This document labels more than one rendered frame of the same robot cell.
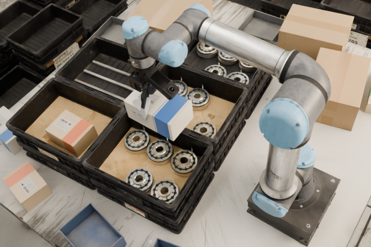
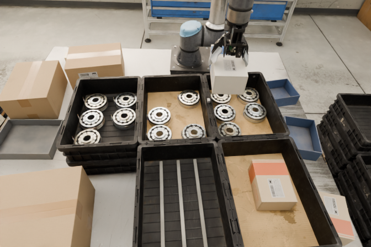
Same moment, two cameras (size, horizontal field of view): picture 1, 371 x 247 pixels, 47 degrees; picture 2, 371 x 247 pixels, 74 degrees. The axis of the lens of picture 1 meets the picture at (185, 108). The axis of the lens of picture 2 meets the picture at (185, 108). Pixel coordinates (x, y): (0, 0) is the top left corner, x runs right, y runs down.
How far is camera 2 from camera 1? 176 cm
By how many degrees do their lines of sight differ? 75
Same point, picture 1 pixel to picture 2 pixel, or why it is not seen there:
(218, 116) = (166, 101)
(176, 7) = (23, 197)
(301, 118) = not seen: outside the picture
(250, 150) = not seen: hidden behind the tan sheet
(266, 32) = (22, 137)
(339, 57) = (73, 58)
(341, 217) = not seen: hidden behind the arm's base
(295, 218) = (206, 53)
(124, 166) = (252, 131)
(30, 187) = (329, 202)
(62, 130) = (281, 182)
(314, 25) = (33, 79)
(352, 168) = (151, 57)
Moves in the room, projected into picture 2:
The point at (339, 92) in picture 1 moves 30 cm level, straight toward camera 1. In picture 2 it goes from (111, 51) to (162, 47)
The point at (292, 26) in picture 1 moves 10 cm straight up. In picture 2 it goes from (38, 91) to (29, 75)
